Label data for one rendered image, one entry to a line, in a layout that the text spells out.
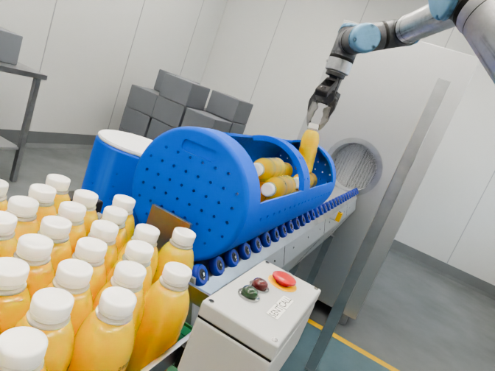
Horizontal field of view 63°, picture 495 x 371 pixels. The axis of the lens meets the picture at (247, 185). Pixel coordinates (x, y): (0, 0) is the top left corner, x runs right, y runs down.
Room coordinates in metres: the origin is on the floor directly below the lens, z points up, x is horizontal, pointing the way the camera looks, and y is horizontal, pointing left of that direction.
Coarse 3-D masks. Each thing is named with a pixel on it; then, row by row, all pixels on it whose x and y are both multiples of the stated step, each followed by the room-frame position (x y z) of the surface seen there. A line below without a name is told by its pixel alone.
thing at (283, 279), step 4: (276, 272) 0.55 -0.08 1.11; (280, 272) 0.55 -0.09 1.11; (284, 272) 0.56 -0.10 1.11; (276, 276) 0.54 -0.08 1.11; (280, 276) 0.54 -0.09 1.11; (284, 276) 0.54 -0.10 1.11; (288, 276) 0.55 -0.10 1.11; (276, 280) 0.54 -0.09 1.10; (280, 280) 0.53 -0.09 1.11; (284, 280) 0.53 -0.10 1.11; (288, 280) 0.54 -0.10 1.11; (292, 280) 0.54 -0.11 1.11; (280, 284) 0.54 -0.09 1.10; (284, 284) 0.53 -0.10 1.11; (288, 284) 0.53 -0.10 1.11; (292, 284) 0.53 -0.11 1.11
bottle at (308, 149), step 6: (306, 132) 1.51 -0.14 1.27; (312, 132) 1.50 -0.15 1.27; (306, 138) 1.50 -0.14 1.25; (312, 138) 1.50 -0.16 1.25; (318, 138) 1.51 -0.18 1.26; (306, 144) 1.50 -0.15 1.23; (312, 144) 1.50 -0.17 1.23; (300, 150) 1.51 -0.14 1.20; (306, 150) 1.49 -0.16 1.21; (312, 150) 1.50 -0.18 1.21; (306, 156) 1.49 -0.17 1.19; (312, 156) 1.50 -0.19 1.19; (306, 162) 1.49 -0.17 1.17; (312, 162) 1.50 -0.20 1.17; (312, 168) 1.51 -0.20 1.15
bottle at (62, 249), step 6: (54, 240) 0.50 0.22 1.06; (60, 240) 0.51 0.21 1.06; (66, 240) 0.51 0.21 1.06; (54, 246) 0.50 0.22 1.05; (60, 246) 0.51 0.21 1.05; (66, 246) 0.51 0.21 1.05; (54, 252) 0.50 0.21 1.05; (60, 252) 0.50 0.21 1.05; (66, 252) 0.51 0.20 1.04; (54, 258) 0.49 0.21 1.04; (60, 258) 0.50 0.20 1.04; (66, 258) 0.51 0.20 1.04; (54, 264) 0.49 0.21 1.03; (54, 270) 0.49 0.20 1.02
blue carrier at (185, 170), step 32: (192, 128) 0.83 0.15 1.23; (160, 160) 0.84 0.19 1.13; (192, 160) 0.81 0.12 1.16; (224, 160) 0.79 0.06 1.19; (288, 160) 1.65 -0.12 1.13; (320, 160) 1.60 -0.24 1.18; (160, 192) 0.83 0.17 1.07; (192, 192) 0.81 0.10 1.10; (224, 192) 0.78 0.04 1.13; (256, 192) 0.81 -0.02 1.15; (320, 192) 1.36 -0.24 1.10; (224, 224) 0.78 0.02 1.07; (256, 224) 0.84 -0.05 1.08
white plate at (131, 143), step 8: (104, 136) 1.28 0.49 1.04; (112, 136) 1.32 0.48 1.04; (120, 136) 1.37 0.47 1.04; (128, 136) 1.41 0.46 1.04; (136, 136) 1.46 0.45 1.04; (112, 144) 1.24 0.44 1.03; (120, 144) 1.25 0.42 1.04; (128, 144) 1.29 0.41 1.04; (136, 144) 1.34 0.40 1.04; (144, 144) 1.38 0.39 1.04; (128, 152) 1.23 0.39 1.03; (136, 152) 1.24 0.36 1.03
